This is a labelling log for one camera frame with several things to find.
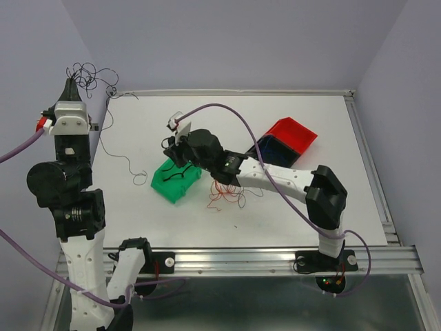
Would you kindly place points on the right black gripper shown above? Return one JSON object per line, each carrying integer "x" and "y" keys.
{"x": 175, "y": 150}

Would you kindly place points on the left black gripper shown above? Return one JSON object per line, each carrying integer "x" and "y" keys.
{"x": 72, "y": 89}

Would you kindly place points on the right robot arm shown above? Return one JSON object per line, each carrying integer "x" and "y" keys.
{"x": 320, "y": 190}

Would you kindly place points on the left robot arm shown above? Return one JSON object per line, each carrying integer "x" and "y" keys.
{"x": 62, "y": 186}

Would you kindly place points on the green plastic bin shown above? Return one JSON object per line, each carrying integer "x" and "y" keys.
{"x": 172, "y": 183}

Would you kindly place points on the red and black bin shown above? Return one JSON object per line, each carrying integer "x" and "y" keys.
{"x": 285, "y": 142}

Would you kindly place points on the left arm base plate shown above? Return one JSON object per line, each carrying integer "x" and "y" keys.
{"x": 160, "y": 263}

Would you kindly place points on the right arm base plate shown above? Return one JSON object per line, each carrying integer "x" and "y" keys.
{"x": 312, "y": 261}

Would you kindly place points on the front aluminium rail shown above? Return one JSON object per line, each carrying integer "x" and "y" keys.
{"x": 278, "y": 262}

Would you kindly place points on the aluminium rail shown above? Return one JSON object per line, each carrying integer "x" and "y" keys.
{"x": 370, "y": 167}
{"x": 278, "y": 262}

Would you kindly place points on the right aluminium rail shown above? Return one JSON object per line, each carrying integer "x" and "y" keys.
{"x": 370, "y": 167}

